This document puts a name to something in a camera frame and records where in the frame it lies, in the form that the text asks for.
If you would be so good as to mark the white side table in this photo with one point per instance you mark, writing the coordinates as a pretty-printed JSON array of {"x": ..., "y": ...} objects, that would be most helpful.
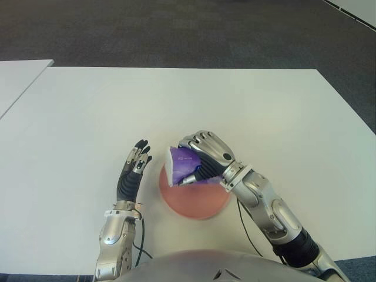
[{"x": 17, "y": 79}]

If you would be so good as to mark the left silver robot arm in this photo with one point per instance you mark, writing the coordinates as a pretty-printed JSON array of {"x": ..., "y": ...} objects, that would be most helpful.
[{"x": 113, "y": 235}]

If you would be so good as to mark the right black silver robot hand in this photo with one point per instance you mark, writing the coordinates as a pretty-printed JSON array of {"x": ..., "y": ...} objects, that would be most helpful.
[{"x": 216, "y": 152}]

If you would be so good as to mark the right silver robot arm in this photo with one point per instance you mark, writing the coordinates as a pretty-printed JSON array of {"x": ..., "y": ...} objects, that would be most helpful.
[{"x": 270, "y": 211}]

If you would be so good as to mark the pink round plate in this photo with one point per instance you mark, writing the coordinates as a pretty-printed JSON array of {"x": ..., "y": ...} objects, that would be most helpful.
[{"x": 196, "y": 202}]

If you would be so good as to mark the purple tissue paper pack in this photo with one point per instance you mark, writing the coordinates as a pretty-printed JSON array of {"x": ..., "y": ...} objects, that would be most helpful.
[{"x": 183, "y": 163}]

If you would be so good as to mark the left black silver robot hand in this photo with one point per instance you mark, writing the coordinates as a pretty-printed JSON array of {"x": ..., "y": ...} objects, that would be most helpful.
[{"x": 127, "y": 186}]

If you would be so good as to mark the grey robot torso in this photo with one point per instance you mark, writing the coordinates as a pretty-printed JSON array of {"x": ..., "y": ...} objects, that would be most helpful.
[{"x": 205, "y": 267}]

